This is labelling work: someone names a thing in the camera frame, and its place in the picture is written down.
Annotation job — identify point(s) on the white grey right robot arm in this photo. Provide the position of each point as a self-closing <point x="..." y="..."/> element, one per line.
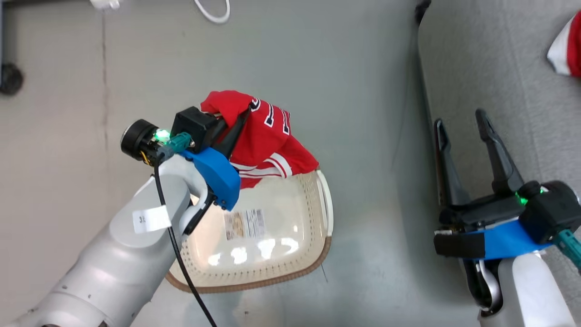
<point x="526" y="290"/>

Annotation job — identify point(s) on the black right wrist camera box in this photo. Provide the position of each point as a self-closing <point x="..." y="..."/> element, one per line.
<point x="553" y="211"/>

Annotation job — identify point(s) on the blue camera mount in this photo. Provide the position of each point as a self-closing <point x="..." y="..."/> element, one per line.
<point x="218" y="177"/>
<point x="508" y="240"/>

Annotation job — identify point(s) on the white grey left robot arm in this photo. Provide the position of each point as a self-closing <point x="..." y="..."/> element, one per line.
<point x="104" y="263"/>

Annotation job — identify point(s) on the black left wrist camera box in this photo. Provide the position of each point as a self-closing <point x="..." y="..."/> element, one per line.
<point x="195" y="127"/>

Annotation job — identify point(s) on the teal right camera connector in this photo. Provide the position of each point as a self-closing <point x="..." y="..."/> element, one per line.
<point x="571" y="249"/>

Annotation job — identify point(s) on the printed basket sticker label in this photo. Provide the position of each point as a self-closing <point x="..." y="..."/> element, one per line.
<point x="245" y="224"/>

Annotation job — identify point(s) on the white power adapter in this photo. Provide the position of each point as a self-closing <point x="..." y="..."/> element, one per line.
<point x="104" y="4"/>

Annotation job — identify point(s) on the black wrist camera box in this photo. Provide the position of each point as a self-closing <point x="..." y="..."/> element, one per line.
<point x="195" y="127"/>
<point x="553" y="211"/>

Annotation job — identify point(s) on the red and white garment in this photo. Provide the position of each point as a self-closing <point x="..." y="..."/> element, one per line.
<point x="567" y="50"/>

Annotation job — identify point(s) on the black caster wheel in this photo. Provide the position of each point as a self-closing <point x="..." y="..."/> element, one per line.
<point x="10" y="79"/>

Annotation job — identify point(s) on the teal camera connector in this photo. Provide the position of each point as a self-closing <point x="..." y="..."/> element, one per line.
<point x="571" y="249"/>
<point x="179" y="141"/>

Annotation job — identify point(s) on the blue right camera mount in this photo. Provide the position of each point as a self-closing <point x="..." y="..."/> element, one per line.
<point x="508" y="240"/>

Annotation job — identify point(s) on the red jersey with lettering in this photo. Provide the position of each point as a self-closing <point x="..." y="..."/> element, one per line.
<point x="268" y="136"/>

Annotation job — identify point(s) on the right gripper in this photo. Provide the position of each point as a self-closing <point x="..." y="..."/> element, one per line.
<point x="485" y="213"/>

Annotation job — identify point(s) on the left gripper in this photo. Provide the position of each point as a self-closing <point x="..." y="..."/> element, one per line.
<point x="199" y="217"/>

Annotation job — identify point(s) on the teal left camera connector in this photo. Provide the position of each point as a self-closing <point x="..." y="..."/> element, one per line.
<point x="179" y="141"/>

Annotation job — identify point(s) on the blue left camera mount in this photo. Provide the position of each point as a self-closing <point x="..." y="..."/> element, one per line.
<point x="218" y="177"/>

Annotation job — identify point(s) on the beige plastic laundry basket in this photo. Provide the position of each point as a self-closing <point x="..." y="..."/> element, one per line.
<point x="272" y="213"/>

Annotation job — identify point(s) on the black round left wrist housing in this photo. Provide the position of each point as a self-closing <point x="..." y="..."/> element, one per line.
<point x="138" y="138"/>

